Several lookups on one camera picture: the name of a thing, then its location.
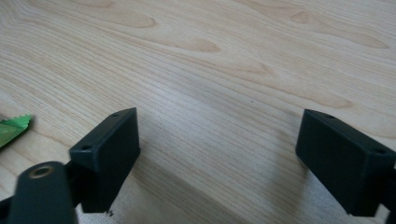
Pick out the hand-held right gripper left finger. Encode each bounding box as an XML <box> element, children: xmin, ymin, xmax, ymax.
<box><xmin>68</xmin><ymin>106</ymin><xmax>141</xmax><ymax>215</ymax></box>

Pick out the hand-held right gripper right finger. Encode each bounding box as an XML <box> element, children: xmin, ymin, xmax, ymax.
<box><xmin>295</xmin><ymin>108</ymin><xmax>396</xmax><ymax>218</ymax></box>

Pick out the green snack wrapper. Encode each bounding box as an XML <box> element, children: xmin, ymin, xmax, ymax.
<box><xmin>0</xmin><ymin>114</ymin><xmax>34</xmax><ymax>149</ymax></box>

